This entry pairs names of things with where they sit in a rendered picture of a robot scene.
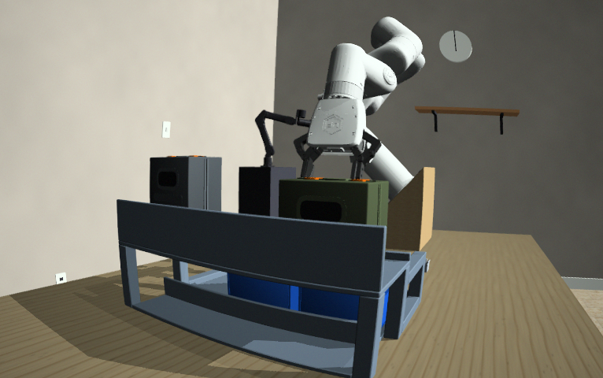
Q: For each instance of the blue open bin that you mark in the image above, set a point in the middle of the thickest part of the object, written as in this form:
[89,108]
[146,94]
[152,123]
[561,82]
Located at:
[332,304]
[274,294]

